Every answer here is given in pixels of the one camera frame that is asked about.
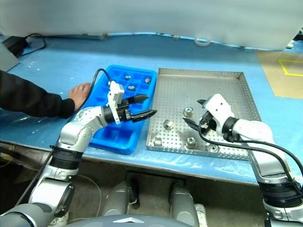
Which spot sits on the forearm in black sleeve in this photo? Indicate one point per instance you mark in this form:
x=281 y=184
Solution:
x=28 y=99

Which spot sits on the metal nut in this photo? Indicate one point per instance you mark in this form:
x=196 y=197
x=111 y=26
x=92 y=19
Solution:
x=168 y=124

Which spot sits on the dark equipment clutter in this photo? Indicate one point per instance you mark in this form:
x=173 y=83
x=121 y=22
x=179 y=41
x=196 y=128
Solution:
x=297 y=39

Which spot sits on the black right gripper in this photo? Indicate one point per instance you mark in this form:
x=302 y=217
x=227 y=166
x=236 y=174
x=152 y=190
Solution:
x=207 y=123

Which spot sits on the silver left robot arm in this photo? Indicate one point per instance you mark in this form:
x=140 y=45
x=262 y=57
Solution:
x=78 y=132

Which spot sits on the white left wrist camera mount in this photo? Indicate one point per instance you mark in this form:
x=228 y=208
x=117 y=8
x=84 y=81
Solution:
x=114 y=94

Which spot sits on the grey left robot leg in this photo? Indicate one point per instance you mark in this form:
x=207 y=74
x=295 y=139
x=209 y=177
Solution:
x=118 y=198

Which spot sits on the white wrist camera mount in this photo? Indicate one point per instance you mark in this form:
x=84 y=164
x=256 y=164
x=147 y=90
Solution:
x=220 y=106
x=114 y=94

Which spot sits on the grey right robot leg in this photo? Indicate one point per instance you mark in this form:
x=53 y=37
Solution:
x=183 y=203

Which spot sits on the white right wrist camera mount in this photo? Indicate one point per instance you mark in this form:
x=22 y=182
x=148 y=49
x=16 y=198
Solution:
x=220 y=106

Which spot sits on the white right robot foot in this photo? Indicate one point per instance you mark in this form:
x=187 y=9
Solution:
x=202 y=215

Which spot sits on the blue compartment tray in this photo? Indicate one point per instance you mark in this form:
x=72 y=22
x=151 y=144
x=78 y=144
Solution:
x=113 y=139

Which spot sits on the black power adapter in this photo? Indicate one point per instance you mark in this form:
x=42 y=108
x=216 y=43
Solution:
x=14 y=45

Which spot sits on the person's bare hand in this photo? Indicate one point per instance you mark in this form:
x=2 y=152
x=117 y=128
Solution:
x=79 y=94

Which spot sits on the grey robot torso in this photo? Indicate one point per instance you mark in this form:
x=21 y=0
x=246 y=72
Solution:
x=118 y=222

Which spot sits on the nut in blue tray right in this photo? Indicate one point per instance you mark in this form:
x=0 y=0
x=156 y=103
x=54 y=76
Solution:
x=147 y=80

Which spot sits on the white robot foot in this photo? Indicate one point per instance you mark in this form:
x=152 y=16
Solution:
x=202 y=215
x=60 y=218

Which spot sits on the clear tape roll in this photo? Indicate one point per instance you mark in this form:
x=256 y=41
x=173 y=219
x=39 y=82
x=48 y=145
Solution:
x=196 y=42

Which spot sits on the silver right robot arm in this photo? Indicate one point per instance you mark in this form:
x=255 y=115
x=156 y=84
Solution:
x=255 y=130

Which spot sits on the brown cardboard sheet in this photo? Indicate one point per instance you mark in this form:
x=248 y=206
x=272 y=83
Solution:
x=272 y=78

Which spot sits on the grey power strip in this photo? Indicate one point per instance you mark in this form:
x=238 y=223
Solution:
x=97 y=36

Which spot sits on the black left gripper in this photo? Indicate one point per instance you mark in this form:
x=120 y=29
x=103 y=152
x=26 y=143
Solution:
x=125 y=114

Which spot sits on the white left robot foot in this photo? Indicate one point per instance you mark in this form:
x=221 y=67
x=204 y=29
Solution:
x=60 y=218

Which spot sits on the grey flat panel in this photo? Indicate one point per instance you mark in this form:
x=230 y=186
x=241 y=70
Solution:
x=7 y=59

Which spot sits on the small metal part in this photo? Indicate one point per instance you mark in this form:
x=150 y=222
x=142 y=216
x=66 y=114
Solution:
x=175 y=37

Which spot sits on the perforated metal tray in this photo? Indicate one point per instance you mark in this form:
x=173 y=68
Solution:
x=180 y=89

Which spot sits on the grey robot leg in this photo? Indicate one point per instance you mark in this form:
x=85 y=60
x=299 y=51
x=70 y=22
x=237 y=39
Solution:
x=183 y=203
x=118 y=198

